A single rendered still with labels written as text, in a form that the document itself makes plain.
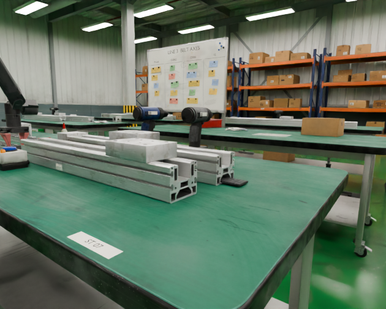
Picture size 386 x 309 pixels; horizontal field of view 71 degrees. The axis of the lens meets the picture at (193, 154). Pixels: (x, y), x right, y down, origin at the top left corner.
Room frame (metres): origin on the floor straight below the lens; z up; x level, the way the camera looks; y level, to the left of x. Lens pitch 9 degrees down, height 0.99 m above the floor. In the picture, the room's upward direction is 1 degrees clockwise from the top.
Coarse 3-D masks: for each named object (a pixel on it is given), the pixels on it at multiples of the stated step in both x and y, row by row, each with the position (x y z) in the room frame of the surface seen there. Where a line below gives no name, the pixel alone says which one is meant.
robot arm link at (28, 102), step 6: (18, 102) 1.18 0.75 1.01; (30, 102) 1.26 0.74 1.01; (36, 102) 1.28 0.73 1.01; (12, 108) 1.18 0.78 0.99; (18, 108) 1.20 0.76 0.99; (24, 108) 1.25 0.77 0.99; (30, 108) 1.26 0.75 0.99; (36, 108) 1.28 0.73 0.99; (24, 114) 1.25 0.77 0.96; (30, 114) 1.27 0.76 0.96; (36, 114) 1.29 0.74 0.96
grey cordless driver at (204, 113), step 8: (184, 112) 0.99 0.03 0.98; (192, 112) 0.98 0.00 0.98; (200, 112) 1.01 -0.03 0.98; (208, 112) 1.07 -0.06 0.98; (184, 120) 0.99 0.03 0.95; (192, 120) 0.98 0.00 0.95; (200, 120) 1.03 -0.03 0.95; (208, 120) 1.09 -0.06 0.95; (192, 128) 1.01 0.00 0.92; (200, 128) 1.04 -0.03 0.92; (192, 136) 1.01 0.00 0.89; (200, 136) 1.04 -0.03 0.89; (192, 144) 1.01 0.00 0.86
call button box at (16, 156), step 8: (8, 152) 0.90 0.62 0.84; (16, 152) 0.92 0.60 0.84; (24, 152) 0.94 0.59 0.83; (0, 160) 0.89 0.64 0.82; (8, 160) 0.90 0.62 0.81; (16, 160) 0.91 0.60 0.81; (24, 160) 0.93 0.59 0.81; (0, 168) 0.89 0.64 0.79; (8, 168) 0.89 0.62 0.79; (16, 168) 0.91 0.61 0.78
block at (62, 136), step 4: (60, 132) 1.27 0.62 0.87; (64, 132) 1.28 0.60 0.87; (68, 132) 1.28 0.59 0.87; (72, 132) 1.28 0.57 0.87; (76, 132) 1.28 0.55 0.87; (80, 132) 1.29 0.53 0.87; (84, 132) 1.29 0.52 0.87; (60, 136) 1.26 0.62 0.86; (64, 136) 1.24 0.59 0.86; (80, 136) 1.27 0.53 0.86; (68, 140) 1.23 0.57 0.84
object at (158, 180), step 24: (24, 144) 1.08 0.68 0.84; (48, 144) 0.93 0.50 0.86; (72, 144) 0.97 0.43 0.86; (72, 168) 0.84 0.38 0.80; (96, 168) 0.76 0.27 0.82; (120, 168) 0.69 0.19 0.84; (144, 168) 0.65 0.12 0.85; (168, 168) 0.59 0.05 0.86; (192, 168) 0.65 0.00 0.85; (144, 192) 0.64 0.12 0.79; (168, 192) 0.59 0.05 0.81; (192, 192) 0.66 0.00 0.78
